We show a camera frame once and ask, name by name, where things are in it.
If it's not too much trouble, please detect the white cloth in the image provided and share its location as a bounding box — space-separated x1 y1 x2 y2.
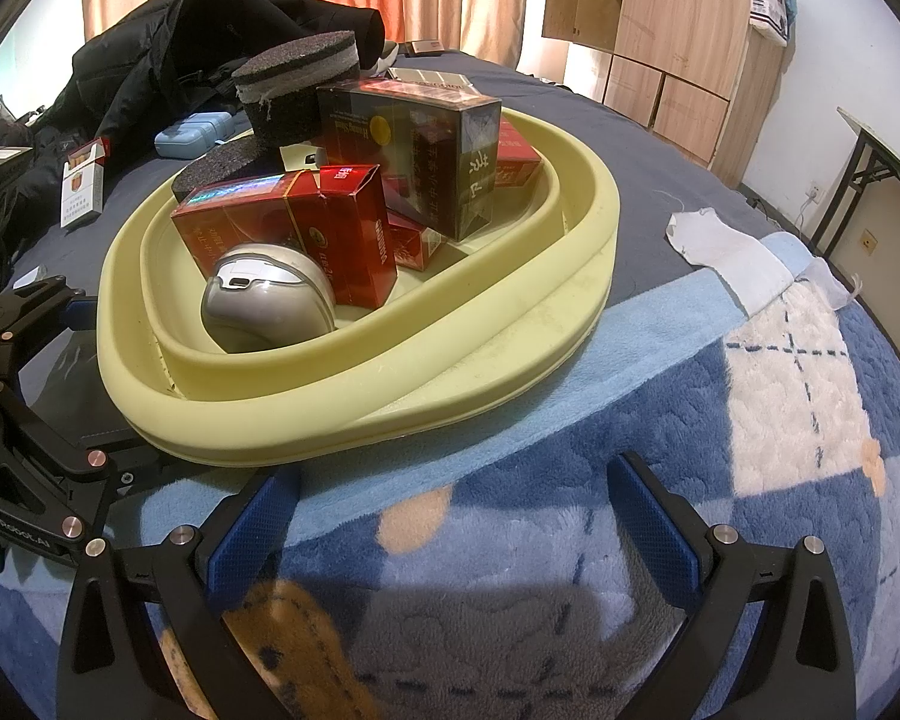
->
664 206 867 316

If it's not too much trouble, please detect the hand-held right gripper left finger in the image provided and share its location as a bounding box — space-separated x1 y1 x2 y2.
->
56 471 302 720

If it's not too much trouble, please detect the black folding table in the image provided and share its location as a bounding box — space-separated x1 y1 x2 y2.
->
810 106 900 391

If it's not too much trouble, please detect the silver oval device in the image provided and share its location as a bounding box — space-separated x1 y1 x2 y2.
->
201 244 338 353

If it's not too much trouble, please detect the wooden wardrobe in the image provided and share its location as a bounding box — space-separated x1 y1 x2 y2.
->
541 0 796 188

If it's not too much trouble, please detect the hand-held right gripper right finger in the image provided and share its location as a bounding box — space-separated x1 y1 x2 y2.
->
606 452 858 720

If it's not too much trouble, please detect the white and red cigarette pack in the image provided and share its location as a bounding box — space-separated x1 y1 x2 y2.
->
61 136 113 230

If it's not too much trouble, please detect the blue checkered plush blanket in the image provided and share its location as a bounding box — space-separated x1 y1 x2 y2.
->
0 232 900 720

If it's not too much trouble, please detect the yellow-green plastic basin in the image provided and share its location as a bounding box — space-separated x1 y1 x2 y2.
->
96 106 620 466

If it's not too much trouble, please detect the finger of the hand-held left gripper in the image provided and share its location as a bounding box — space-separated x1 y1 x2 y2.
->
0 379 162 500
0 274 100 391

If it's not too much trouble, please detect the red gift box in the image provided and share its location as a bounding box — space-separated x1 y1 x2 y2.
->
170 171 338 301

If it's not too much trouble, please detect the black jacket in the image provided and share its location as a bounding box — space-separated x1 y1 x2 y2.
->
15 0 387 200

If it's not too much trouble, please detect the striped flat box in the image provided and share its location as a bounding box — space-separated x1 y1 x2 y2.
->
386 66 472 89

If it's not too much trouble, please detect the blue pill box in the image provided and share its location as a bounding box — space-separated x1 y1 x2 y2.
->
155 111 230 160

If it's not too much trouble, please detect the dark brown carton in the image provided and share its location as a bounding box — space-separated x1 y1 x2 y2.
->
316 77 503 243

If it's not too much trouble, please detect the hanging white bag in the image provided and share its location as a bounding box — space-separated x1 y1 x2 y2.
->
750 0 800 50

